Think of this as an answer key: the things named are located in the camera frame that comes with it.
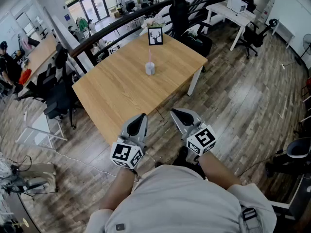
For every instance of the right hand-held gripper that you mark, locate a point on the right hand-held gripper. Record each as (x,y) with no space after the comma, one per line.
(201,139)

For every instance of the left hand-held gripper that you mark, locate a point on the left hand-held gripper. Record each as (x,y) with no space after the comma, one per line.
(121,152)

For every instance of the grey-white cup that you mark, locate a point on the grey-white cup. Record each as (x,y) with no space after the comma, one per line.
(150,69)

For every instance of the pink straw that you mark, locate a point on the pink straw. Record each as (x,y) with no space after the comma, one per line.
(149,56)

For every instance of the person's left forearm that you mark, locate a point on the person's left forearm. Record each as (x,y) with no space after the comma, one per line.
(119,188)

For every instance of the person's right forearm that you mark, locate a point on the person's right forearm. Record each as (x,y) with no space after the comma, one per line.
(216,171)

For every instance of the white table leg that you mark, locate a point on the white table leg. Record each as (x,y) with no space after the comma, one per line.
(194,81)

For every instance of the person's grey shirt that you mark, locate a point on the person's grey shirt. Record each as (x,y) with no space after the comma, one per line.
(175,200)

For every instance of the small potted plant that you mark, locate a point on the small potted plant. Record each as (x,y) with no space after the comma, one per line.
(192,33)

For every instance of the framed deer picture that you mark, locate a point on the framed deer picture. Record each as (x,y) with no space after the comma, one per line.
(155,36)

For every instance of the white metal rack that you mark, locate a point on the white metal rack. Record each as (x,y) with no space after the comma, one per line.
(41,130)

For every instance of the pastel flower bouquet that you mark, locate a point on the pastel flower bouquet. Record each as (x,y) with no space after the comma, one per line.
(153,21)

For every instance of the black high-back office chair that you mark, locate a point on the black high-back office chair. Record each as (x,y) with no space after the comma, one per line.
(179,16)

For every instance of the beige cloth bag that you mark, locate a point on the beige cloth bag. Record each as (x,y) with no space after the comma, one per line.
(39,173)

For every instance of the black round stool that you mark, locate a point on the black round stool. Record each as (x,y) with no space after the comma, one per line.
(296,152)

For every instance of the white wooden desk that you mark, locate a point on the white wooden desk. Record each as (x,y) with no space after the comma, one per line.
(230,14)

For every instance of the long wooden table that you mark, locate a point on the long wooden table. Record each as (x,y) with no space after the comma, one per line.
(41,52)

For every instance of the red bag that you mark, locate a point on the red bag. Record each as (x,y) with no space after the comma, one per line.
(25,76)

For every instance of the white box appliance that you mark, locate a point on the white box appliance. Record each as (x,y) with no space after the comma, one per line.
(236,5)

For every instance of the red stool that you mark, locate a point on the red stool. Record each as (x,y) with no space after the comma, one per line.
(309,84)

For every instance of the glass double door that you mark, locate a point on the glass double door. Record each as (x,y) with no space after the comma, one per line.
(94,5)

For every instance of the narrow white desk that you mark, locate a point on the narrow white desk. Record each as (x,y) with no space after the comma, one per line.
(284,30)

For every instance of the black standing fan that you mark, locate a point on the black standing fan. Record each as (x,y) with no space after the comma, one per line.
(307,41)

